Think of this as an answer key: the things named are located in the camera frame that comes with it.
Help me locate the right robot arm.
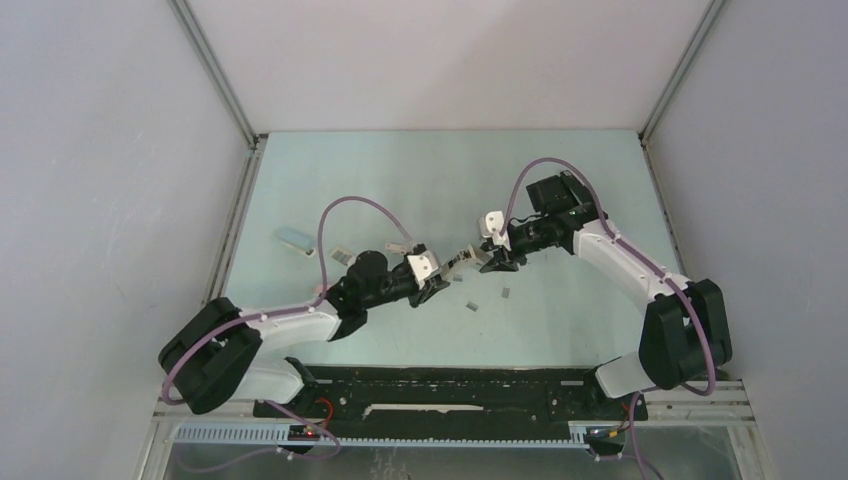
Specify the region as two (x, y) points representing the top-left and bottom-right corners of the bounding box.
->
(479, 171), (733, 418)

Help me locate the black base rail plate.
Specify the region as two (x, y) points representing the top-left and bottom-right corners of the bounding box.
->
(289, 365), (631, 443)

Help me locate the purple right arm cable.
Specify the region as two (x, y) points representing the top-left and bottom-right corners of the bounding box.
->
(500, 157), (718, 480)

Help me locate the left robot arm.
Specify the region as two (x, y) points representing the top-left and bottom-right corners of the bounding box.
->
(158, 244), (450, 417)

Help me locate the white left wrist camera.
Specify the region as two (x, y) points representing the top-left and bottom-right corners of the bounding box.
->
(405, 243), (441, 289)

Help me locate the staple box tray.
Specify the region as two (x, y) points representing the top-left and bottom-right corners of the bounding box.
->
(330, 247), (356, 266)

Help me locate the white staple box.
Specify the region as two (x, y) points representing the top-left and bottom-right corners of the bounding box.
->
(385, 242), (414, 255)

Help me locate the beige and black large stapler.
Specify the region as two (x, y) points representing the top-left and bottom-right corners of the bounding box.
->
(440, 244), (492, 281)

